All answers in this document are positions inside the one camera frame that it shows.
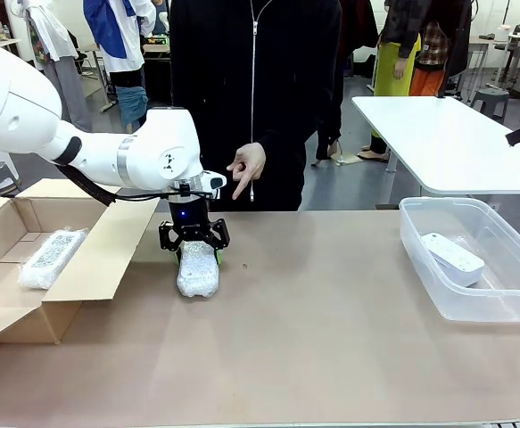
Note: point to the left forearm in black sleeve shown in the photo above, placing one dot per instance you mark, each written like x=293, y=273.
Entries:
x=328, y=118

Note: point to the person in white blue jacket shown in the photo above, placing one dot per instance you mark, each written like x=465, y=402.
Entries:
x=117, y=35

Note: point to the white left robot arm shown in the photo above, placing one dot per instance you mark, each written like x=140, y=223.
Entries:
x=18, y=120

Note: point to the white unwrapped digital clock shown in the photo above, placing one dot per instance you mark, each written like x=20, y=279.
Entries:
x=453, y=260

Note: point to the person in yellow apron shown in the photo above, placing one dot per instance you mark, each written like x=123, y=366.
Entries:
x=391, y=67

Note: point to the person in black zip jacket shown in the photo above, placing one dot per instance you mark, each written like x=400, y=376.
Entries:
x=224, y=89

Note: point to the grey background desk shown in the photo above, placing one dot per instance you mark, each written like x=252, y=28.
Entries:
x=91, y=48

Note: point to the clear plastic container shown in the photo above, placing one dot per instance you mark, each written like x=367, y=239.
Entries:
x=487, y=307

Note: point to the grey plastic stool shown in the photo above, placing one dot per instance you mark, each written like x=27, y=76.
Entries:
x=490, y=96

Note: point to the white table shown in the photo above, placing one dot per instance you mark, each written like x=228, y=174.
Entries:
x=442, y=142

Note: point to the person in orange trousers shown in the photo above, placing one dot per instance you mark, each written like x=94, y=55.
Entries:
x=426, y=80

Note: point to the black hanging coat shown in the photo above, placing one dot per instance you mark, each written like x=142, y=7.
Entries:
x=458, y=35

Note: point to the plain bubble-wrapped clock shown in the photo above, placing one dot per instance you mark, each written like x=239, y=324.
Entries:
x=197, y=276

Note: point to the person's right hand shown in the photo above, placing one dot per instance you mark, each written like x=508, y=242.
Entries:
x=253, y=160

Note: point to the brown cardboard box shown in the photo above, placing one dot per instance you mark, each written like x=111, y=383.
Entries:
x=108, y=258

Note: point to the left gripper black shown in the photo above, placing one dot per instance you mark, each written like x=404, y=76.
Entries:
x=190, y=216

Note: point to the person's left hand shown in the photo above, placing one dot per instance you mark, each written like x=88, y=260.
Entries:
x=335, y=148

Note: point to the figure in grey trousers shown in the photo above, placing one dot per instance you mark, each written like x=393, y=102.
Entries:
x=63, y=89

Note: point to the bubble-wrapped clock with label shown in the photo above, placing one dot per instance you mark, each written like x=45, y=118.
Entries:
x=52, y=256

